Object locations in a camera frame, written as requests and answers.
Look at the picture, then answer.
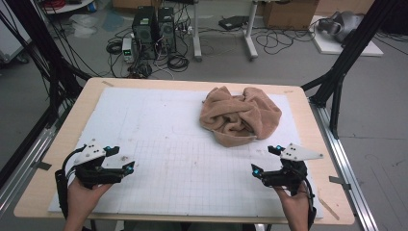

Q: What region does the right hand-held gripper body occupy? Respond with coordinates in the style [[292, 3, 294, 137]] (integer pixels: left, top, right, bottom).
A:
[[261, 142, 324, 196]]

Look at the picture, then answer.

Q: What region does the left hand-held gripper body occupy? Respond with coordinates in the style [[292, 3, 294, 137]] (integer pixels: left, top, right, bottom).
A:
[[72, 139, 129, 190]]

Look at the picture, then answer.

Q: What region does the brown towel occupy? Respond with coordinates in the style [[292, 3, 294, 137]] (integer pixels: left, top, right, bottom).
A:
[[199, 86, 283, 148]]

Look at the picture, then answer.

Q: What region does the person's left hand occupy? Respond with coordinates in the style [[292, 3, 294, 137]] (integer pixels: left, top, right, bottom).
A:
[[66, 177, 114, 222]]

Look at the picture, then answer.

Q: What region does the person's right hand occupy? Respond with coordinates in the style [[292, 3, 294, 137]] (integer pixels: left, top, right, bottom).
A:
[[273, 187, 311, 222]]

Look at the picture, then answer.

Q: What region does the black tape piece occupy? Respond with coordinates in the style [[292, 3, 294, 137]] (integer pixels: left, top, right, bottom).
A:
[[32, 160, 53, 171], [328, 175, 352, 191]]

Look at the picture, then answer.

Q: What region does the thin wooden stick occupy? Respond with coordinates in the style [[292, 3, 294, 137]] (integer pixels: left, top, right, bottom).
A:
[[317, 195, 341, 221]]

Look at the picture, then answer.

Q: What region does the white grid mat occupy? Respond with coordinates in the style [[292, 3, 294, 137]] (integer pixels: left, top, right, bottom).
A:
[[47, 87, 324, 219]]

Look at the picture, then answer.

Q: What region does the power supply with green display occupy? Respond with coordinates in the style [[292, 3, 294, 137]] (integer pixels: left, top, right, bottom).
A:
[[121, 37, 136, 64]]

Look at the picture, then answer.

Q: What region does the white floor board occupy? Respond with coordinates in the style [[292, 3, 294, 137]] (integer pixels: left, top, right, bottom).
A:
[[309, 14, 385, 58]]

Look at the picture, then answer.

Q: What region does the large black computer tower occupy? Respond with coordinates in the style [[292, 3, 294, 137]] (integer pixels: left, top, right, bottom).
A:
[[132, 6, 159, 61]]

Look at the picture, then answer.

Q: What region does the slim black computer tower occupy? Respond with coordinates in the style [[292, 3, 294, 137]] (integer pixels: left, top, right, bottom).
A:
[[157, 7, 177, 54]]

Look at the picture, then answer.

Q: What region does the flat black device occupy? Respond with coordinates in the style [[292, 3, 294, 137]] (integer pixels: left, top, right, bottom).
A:
[[217, 14, 250, 32]]

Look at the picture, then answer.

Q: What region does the brown cardboard box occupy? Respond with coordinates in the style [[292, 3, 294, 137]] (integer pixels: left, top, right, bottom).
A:
[[263, 0, 320, 31]]

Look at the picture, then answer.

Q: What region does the grey rounded machine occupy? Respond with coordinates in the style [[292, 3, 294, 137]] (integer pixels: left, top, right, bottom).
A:
[[317, 11, 366, 44]]

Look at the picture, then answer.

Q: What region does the round white table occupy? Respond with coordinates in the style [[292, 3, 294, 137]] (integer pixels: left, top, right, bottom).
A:
[[39, 0, 96, 15]]

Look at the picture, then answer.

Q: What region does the aluminium rail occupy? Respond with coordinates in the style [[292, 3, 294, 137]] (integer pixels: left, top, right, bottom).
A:
[[308, 99, 380, 231], [0, 126, 58, 219]]

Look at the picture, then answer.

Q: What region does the small coiled black cable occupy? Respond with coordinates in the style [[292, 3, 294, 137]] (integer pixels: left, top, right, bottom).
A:
[[105, 40, 124, 56]]

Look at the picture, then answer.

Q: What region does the long black floor cable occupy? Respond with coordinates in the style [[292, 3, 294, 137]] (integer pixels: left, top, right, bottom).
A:
[[254, 27, 318, 56]]

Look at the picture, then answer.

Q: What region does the white desk frame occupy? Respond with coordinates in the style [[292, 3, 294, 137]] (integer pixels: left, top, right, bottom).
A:
[[191, 0, 260, 63]]

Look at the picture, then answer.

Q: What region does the black frame with cables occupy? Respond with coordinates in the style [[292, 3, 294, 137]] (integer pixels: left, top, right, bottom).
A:
[[0, 0, 93, 191]]

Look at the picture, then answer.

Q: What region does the black frame post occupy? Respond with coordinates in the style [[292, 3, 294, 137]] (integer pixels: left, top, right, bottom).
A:
[[300, 0, 402, 140]]

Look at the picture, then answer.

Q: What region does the red cable coil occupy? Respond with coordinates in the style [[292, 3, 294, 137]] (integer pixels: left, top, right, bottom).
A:
[[42, 0, 67, 10]]

